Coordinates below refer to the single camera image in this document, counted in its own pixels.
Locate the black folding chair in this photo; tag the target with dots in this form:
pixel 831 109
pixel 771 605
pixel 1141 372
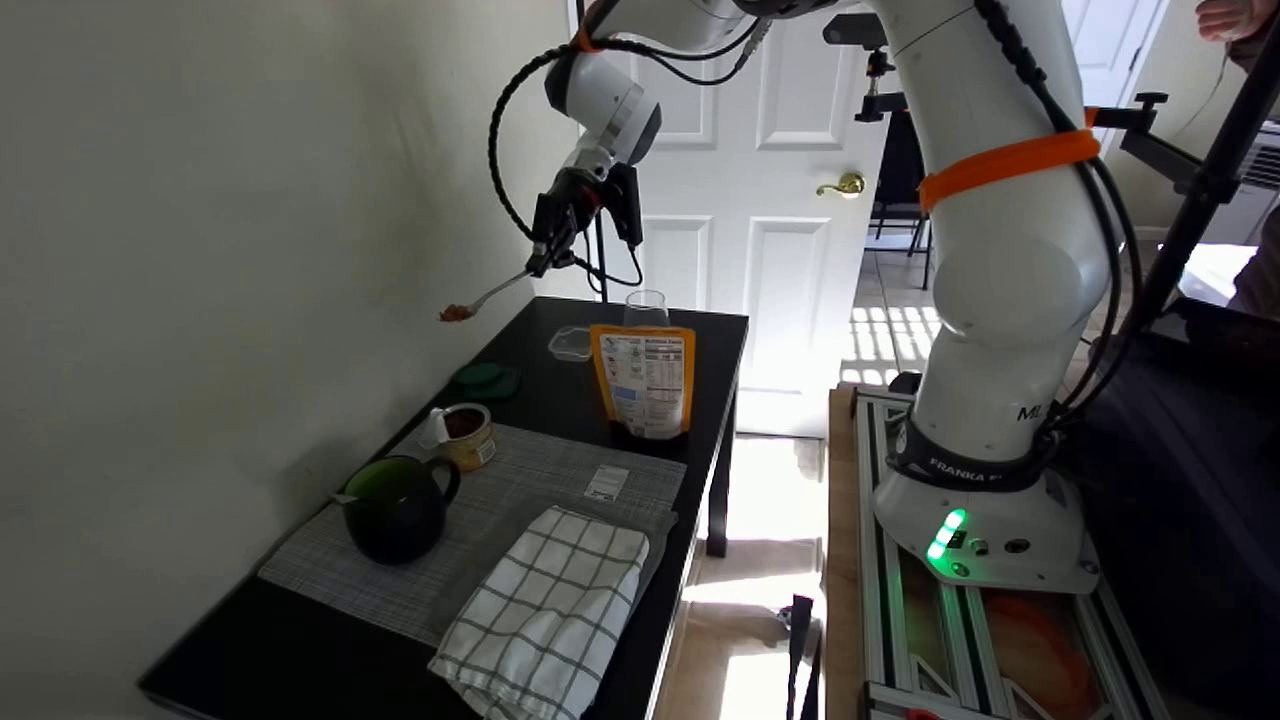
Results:
pixel 903 167

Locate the dark furniture block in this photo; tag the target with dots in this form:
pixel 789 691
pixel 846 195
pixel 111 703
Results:
pixel 1185 533

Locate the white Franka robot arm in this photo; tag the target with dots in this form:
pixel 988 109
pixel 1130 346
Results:
pixel 1002 265

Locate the wooden board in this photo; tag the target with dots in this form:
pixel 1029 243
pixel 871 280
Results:
pixel 840 560

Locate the black floor stand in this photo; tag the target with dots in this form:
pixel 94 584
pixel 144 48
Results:
pixel 803 655

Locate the white checkered cloth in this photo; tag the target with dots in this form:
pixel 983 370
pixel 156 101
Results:
pixel 544 615

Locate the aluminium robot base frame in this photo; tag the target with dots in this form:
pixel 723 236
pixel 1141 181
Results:
pixel 884 641

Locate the dark green teapot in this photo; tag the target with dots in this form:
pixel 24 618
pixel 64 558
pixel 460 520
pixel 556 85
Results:
pixel 399 509

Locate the green rectangular lid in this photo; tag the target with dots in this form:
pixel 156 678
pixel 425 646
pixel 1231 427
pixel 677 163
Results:
pixel 472 385

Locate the brass door knob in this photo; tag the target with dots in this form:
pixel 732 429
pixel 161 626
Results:
pixel 840 181

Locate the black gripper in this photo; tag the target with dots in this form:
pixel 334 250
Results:
pixel 567 200

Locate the white panel door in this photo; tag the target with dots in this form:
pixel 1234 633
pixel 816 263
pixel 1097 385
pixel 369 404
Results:
pixel 787 265
pixel 1104 41

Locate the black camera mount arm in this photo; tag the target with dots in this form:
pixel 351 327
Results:
pixel 1147 124

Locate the orange stand-up pouch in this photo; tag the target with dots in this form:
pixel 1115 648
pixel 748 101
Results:
pixel 647 381

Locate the black table leg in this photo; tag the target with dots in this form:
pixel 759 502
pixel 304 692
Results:
pixel 723 482

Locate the green round lid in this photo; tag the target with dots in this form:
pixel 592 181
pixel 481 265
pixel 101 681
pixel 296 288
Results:
pixel 497 372

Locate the small white card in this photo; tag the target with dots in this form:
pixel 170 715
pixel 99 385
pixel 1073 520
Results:
pixel 604 482

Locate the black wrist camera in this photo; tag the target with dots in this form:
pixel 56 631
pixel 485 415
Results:
pixel 621 200

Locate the small white cup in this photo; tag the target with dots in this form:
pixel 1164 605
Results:
pixel 466 436

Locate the black stereo camera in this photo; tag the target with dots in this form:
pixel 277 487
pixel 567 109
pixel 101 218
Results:
pixel 852 30

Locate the clear glass jar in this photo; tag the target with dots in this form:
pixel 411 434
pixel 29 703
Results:
pixel 647 311

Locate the person hand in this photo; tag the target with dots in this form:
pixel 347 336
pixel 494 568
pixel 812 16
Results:
pixel 1231 16

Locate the clear plastic container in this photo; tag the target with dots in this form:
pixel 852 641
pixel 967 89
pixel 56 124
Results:
pixel 569 346

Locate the grey woven placemat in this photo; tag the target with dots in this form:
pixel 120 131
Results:
pixel 520 464

